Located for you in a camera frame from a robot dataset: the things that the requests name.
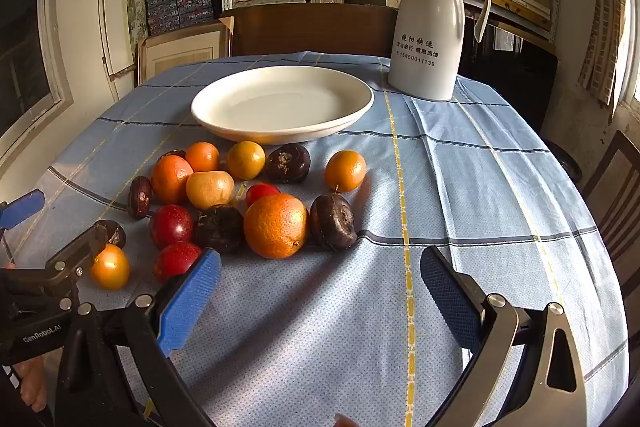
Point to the pale wooden picture frame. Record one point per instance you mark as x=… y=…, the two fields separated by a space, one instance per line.
x=180 y=52

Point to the white oval plate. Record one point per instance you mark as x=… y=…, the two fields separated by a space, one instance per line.
x=280 y=102

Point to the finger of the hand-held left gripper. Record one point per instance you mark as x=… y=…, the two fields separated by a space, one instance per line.
x=75 y=257
x=20 y=209

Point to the dark slatted wooden chair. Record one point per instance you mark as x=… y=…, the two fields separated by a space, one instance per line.
x=615 y=197

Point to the blue checked tablecloth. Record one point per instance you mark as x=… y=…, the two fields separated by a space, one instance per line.
x=475 y=207

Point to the white window frame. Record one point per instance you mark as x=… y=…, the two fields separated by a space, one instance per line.
x=55 y=57

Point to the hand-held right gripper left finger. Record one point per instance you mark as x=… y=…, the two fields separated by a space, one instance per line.
x=190 y=297

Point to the dark water chestnut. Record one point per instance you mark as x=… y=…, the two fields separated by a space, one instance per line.
x=139 y=197
x=332 y=222
x=172 y=153
x=218 y=228
x=287 y=163
x=117 y=236

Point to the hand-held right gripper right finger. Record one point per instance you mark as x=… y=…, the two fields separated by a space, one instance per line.
x=450 y=302

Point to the white wall trim strip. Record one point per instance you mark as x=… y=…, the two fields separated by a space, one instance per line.
x=102 y=7

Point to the yellow-orange tangerine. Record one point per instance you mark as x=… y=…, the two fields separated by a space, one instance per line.
x=110 y=267
x=246 y=159

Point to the person's left hand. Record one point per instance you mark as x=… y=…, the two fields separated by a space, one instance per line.
x=32 y=382

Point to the small orange tangerine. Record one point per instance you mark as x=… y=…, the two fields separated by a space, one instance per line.
x=345 y=170
x=202 y=156

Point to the large orange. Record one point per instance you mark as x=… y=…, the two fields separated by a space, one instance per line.
x=275 y=225

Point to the pale yellow tangerine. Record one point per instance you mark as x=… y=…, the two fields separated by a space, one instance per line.
x=210 y=188

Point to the white thermos jug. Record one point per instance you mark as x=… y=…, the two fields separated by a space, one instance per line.
x=425 y=32

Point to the bundle of wooden slats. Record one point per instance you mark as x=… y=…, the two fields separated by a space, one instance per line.
x=605 y=32

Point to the deep orange tangerine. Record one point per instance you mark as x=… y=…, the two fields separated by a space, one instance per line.
x=171 y=178

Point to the red plum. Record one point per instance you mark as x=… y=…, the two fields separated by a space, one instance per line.
x=261 y=192
x=175 y=259
x=171 y=225

